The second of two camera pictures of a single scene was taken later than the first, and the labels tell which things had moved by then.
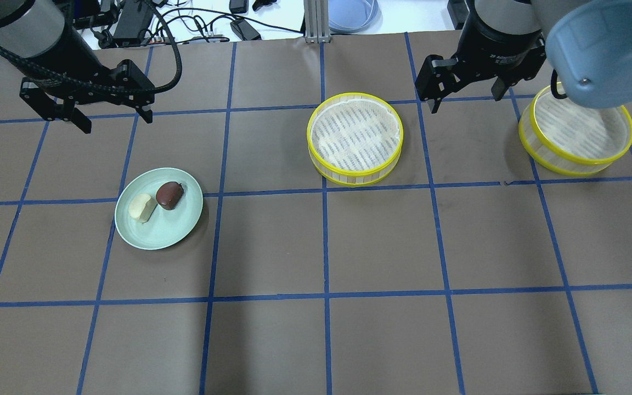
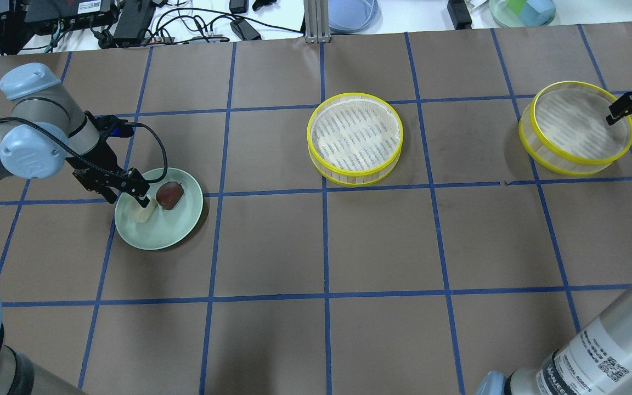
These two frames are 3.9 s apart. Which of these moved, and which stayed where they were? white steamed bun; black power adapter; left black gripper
Moved: left black gripper
Stayed: white steamed bun; black power adapter
